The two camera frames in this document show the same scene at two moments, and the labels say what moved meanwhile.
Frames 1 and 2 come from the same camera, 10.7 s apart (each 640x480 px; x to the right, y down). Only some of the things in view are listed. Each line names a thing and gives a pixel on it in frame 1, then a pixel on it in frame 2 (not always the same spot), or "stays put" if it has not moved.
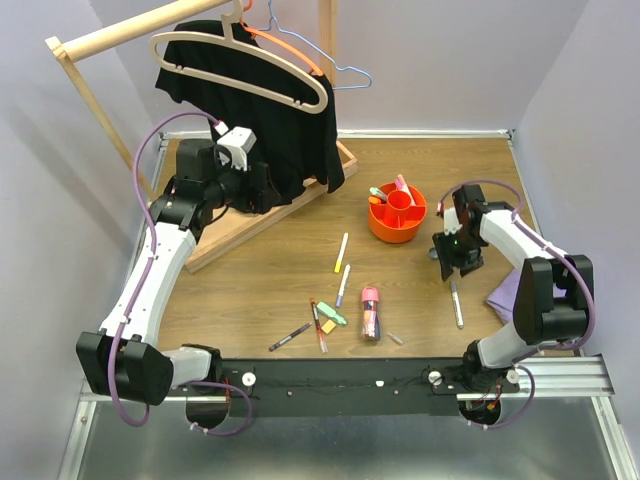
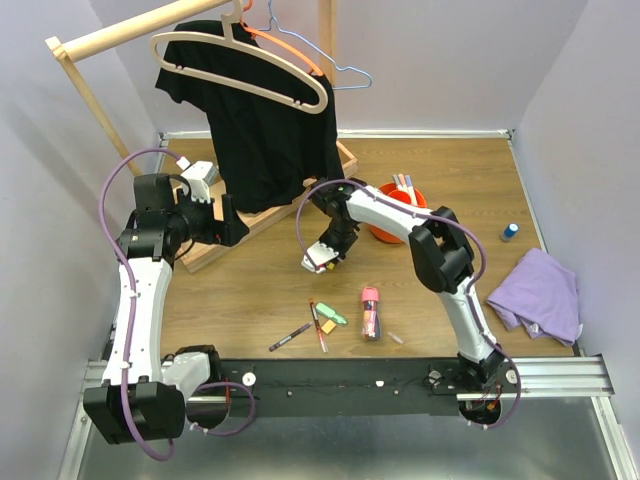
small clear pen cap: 395,338 stays put
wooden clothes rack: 239,225 stays put
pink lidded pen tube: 370,321 stays put
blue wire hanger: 319,51 stays put
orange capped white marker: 406,188 stays put
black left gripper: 258,199 to 216,230
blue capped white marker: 341,290 to 411,189
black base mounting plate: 353,387 stays put
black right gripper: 449,259 to 341,251
